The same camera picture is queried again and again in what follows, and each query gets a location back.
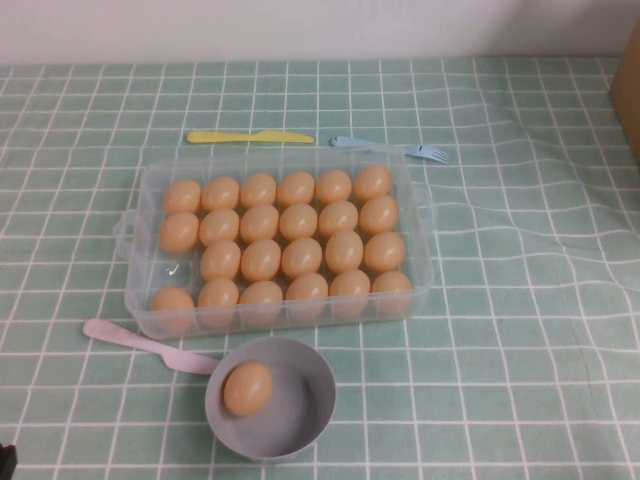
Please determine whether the pink plastic knife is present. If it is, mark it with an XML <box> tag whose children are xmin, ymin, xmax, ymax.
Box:
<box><xmin>82</xmin><ymin>318</ymin><xmax>221</xmax><ymax>375</ymax></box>

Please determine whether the green white checked tablecloth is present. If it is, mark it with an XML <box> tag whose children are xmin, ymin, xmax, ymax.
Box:
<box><xmin>0</xmin><ymin>55</ymin><xmax>640</xmax><ymax>480</ymax></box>

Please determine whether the grey round bowl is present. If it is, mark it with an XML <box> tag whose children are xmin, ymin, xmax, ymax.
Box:
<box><xmin>204</xmin><ymin>336</ymin><xmax>338</xmax><ymax>460</ymax></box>

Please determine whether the clear plastic egg box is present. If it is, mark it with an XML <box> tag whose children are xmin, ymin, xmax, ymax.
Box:
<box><xmin>112</xmin><ymin>149</ymin><xmax>435</xmax><ymax>341</ymax></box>

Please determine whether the blue plastic fork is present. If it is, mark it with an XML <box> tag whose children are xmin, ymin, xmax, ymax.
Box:
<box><xmin>328</xmin><ymin>135</ymin><xmax>451</xmax><ymax>165</ymax></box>

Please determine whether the brown egg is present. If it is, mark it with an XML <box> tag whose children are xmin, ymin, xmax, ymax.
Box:
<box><xmin>200</xmin><ymin>240</ymin><xmax>242</xmax><ymax>282</ymax></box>
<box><xmin>238</xmin><ymin>280</ymin><xmax>285</xmax><ymax>329</ymax></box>
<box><xmin>222</xmin><ymin>362</ymin><xmax>275</xmax><ymax>416</ymax></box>
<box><xmin>363</xmin><ymin>231</ymin><xmax>407</xmax><ymax>273</ymax></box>
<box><xmin>285</xmin><ymin>272</ymin><xmax>330</xmax><ymax>321</ymax></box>
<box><xmin>239</xmin><ymin>203</ymin><xmax>280</xmax><ymax>245</ymax></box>
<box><xmin>325</xmin><ymin>229</ymin><xmax>366</xmax><ymax>274</ymax></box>
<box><xmin>314</xmin><ymin>169</ymin><xmax>353</xmax><ymax>204</ymax></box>
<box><xmin>240</xmin><ymin>238</ymin><xmax>283</xmax><ymax>281</ymax></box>
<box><xmin>151</xmin><ymin>286</ymin><xmax>196</xmax><ymax>335</ymax></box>
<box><xmin>200</xmin><ymin>176</ymin><xmax>241</xmax><ymax>212</ymax></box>
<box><xmin>159</xmin><ymin>211</ymin><xmax>201</xmax><ymax>253</ymax></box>
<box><xmin>329</xmin><ymin>269</ymin><xmax>372</xmax><ymax>316</ymax></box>
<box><xmin>240</xmin><ymin>172</ymin><xmax>278</xmax><ymax>209</ymax></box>
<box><xmin>162</xmin><ymin>178</ymin><xmax>203</xmax><ymax>214</ymax></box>
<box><xmin>276</xmin><ymin>171</ymin><xmax>316</xmax><ymax>207</ymax></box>
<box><xmin>197</xmin><ymin>277</ymin><xmax>241</xmax><ymax>326</ymax></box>
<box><xmin>317</xmin><ymin>199</ymin><xmax>359</xmax><ymax>238</ymax></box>
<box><xmin>281</xmin><ymin>236</ymin><xmax>324</xmax><ymax>278</ymax></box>
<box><xmin>278</xmin><ymin>203</ymin><xmax>319</xmax><ymax>241</ymax></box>
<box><xmin>358</xmin><ymin>194</ymin><xmax>401</xmax><ymax>235</ymax></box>
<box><xmin>353</xmin><ymin>164</ymin><xmax>393</xmax><ymax>200</ymax></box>
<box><xmin>371</xmin><ymin>271</ymin><xmax>414</xmax><ymax>316</ymax></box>
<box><xmin>199</xmin><ymin>207</ymin><xmax>241</xmax><ymax>247</ymax></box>

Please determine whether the yellow plastic knife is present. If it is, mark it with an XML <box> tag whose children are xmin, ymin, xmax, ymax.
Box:
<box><xmin>186</xmin><ymin>130</ymin><xmax>316</xmax><ymax>146</ymax></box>

